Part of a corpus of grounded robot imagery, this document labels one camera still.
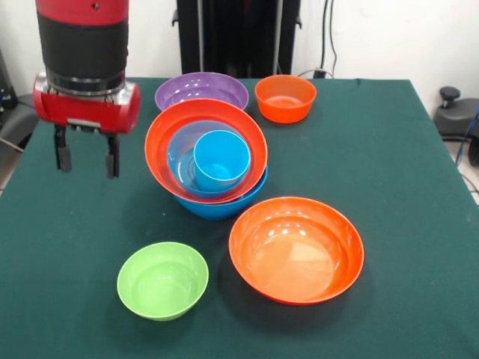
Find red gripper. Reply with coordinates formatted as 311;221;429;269
32;73;142;180

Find large orange bowl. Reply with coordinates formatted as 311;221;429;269
144;98;269;205
228;196;365;307

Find small blue bowl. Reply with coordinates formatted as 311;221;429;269
166;120;251;199

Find blue cup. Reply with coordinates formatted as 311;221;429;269
193;129;251;191

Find green bowl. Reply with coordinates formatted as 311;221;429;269
116;242;210;322

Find purple bowl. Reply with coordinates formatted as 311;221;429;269
154;72;250;112

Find large blue bowl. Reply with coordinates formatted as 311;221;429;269
174;166;269;221

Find small orange bowl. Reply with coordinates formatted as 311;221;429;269
254;74;317;124

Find dark green tablecloth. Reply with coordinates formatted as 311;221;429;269
0;76;479;359

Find grey pedestal foot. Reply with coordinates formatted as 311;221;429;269
433;86;479;138
0;93;40;150

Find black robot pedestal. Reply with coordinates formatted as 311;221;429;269
171;0;302;79

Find black cable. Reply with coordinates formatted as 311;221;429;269
320;0;340;78

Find blue cable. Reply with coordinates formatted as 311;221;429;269
454;108;479;168

